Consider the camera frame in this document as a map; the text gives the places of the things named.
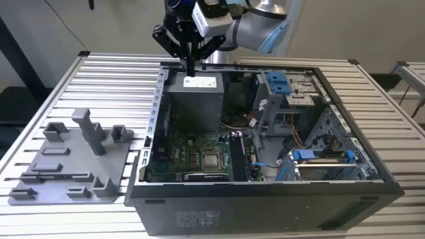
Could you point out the blue plastic drive latch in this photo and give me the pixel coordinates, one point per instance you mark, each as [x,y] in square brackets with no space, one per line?
[277,82]

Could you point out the black graphics card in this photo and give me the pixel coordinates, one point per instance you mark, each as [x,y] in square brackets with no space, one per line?
[205,177]

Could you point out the small black hanging rod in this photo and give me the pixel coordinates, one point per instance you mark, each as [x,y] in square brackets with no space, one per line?
[91,4]

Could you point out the green motherboard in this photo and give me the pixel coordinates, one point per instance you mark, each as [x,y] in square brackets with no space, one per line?
[185,147]

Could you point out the black box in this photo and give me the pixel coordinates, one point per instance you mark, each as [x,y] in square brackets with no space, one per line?
[385,82]

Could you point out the grey power supply unit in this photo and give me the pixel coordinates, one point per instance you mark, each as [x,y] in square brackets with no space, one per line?
[192,109]

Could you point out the blue disk carrier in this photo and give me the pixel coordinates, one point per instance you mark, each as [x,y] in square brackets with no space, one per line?
[305,154]

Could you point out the black CPU socket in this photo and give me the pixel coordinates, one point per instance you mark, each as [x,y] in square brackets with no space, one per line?
[201,160]

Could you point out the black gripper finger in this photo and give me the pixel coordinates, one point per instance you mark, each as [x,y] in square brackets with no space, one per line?
[165,39]
[212,46]

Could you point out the black PC case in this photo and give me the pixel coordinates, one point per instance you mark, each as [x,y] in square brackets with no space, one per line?
[232,214]

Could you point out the grey plastic parts rack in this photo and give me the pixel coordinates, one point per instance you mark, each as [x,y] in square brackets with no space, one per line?
[76,159]

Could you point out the metal slat side table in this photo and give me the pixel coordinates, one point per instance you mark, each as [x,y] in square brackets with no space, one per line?
[414,77]

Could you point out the perforated metal disk bay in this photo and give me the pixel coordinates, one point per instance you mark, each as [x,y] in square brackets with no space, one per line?
[332,124]

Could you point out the black RAM slot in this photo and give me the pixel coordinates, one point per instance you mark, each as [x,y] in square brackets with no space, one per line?
[249,161]

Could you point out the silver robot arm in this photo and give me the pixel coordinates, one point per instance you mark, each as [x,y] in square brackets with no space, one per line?
[252,30]

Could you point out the silver CPU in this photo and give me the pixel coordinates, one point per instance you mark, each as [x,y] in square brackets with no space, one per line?
[212,160]

